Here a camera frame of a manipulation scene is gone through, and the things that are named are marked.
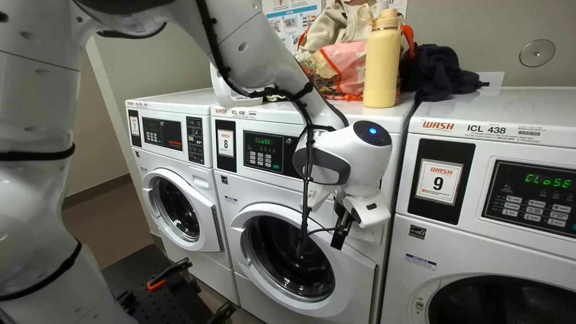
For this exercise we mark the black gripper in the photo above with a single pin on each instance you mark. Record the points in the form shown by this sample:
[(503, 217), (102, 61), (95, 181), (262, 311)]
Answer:
[(347, 216)]

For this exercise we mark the white washing machine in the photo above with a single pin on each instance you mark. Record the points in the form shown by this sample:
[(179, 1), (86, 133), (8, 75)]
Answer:
[(286, 266), (170, 136), (485, 225)]

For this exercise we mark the dark navy cloth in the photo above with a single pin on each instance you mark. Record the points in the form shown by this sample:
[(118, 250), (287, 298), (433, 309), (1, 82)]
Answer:
[(433, 72)]

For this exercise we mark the pile of clothes in bag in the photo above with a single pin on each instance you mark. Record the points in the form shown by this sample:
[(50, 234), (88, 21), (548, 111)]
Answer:
[(340, 68)]

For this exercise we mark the yellow water bottle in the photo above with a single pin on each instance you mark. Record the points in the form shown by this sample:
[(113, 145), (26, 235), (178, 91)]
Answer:
[(383, 59)]

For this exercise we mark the black base platform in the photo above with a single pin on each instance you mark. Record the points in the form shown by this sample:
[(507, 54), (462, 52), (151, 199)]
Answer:
[(178, 302)]

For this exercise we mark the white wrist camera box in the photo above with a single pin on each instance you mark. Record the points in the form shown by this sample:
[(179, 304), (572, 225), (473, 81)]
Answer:
[(368, 210)]

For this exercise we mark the orange handled clamp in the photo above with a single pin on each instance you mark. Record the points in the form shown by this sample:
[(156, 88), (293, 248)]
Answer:
[(160, 280)]

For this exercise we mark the wall instruction poster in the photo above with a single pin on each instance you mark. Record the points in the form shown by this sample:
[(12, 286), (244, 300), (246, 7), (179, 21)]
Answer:
[(307, 25)]

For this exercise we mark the round wall cover plate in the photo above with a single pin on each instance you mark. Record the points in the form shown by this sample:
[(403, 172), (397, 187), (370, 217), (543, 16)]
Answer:
[(538, 52)]

